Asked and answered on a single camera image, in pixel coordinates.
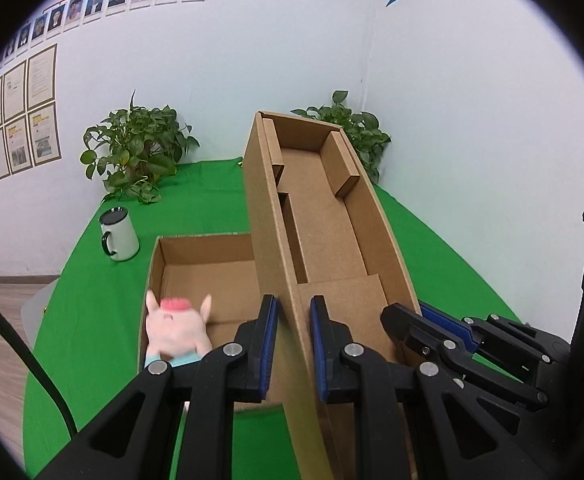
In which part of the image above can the white mug with black handle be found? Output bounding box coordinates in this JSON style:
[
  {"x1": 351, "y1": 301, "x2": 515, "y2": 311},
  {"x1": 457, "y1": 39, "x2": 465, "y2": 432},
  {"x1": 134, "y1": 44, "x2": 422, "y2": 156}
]
[{"x1": 99, "y1": 207, "x2": 140, "y2": 262}]

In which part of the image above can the cardboard box with inner flaps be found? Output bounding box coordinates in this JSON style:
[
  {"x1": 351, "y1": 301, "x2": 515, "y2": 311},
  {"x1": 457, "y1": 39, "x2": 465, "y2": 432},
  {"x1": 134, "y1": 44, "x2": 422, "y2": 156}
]
[{"x1": 242, "y1": 111, "x2": 423, "y2": 480}]

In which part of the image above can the green tablecloth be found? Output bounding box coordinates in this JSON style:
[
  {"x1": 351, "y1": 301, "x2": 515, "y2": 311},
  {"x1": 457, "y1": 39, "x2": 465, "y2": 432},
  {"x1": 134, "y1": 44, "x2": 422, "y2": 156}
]
[{"x1": 22, "y1": 157, "x2": 573, "y2": 480}]

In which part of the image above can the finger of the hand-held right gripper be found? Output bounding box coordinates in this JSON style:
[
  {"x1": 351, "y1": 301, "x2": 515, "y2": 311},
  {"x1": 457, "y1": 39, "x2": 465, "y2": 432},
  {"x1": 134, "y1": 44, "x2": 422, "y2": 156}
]
[
  {"x1": 381, "y1": 302, "x2": 550, "y2": 413},
  {"x1": 418, "y1": 300, "x2": 570, "y2": 386}
]

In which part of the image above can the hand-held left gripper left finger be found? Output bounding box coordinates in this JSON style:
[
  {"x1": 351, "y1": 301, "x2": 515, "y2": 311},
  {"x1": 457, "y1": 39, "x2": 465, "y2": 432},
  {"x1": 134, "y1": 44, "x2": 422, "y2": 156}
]
[{"x1": 36, "y1": 294, "x2": 279, "y2": 480}]

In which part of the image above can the pink pig plush toy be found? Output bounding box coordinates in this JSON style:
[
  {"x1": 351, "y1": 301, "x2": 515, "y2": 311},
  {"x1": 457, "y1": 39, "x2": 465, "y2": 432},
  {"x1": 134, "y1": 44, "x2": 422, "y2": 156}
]
[{"x1": 144, "y1": 290, "x2": 213, "y2": 368}]

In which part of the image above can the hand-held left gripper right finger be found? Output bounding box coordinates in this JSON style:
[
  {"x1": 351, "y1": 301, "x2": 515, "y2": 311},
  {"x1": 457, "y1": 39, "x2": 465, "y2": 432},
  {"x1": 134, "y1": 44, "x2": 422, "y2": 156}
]
[{"x1": 309, "y1": 295, "x2": 563, "y2": 480}]

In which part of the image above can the group of framed wall documents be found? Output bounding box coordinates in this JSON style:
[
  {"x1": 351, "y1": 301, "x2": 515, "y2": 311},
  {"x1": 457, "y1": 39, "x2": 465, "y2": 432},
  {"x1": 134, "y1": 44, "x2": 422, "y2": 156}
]
[{"x1": 0, "y1": 42, "x2": 62, "y2": 193}]

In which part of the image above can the plain brown cardboard box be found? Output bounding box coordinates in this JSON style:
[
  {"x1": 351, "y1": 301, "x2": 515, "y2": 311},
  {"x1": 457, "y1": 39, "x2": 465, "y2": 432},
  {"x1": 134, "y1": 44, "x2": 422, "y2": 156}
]
[{"x1": 136, "y1": 232, "x2": 293, "y2": 413}]

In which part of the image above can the green potted plant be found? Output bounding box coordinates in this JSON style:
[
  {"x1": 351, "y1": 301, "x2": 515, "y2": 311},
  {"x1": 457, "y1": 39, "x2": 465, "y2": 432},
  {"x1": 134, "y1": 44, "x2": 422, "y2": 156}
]
[
  {"x1": 82, "y1": 90, "x2": 200, "y2": 206},
  {"x1": 292, "y1": 91, "x2": 391, "y2": 186}
]

